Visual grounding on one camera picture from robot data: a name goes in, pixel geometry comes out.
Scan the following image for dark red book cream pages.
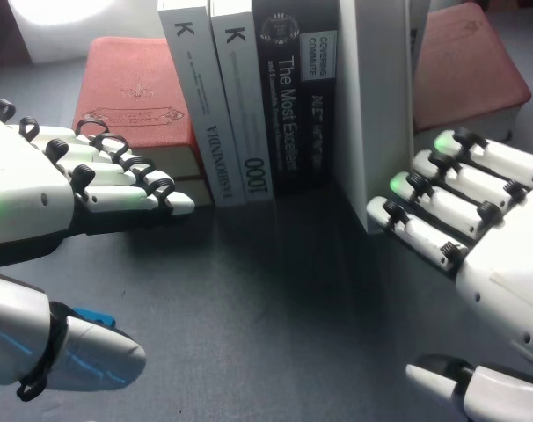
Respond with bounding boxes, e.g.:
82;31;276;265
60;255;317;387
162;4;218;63
172;174;215;208

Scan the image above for grey table cloth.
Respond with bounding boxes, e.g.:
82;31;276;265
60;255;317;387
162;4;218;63
0;0;533;422

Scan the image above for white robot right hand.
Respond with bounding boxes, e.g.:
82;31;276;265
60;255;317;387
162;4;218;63
365;127;533;422

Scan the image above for white book Fashion India spine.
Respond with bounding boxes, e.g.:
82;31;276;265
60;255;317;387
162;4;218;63
156;0;248;207

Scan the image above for white backdrop board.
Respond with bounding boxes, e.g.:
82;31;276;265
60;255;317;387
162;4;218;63
6;0;162;66

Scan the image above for tall white hardcover book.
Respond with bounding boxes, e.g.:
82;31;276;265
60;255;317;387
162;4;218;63
335;0;416;234

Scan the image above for black book Most Excellent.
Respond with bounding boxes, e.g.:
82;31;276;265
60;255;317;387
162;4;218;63
252;0;305;194

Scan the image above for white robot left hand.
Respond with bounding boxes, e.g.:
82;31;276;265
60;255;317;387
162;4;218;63
0;98;196;404

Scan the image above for small blue block with holes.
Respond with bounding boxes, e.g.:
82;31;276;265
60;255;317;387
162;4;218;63
69;306;117;330

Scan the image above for red cloth hardcover book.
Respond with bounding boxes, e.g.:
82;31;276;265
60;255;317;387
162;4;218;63
412;2;533;149
71;36;206;179

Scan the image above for white book 1001 spine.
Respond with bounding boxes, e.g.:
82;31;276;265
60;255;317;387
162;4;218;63
208;0;275;203

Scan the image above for black book Covering Commute label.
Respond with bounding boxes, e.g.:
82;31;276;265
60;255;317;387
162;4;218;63
297;0;341;188

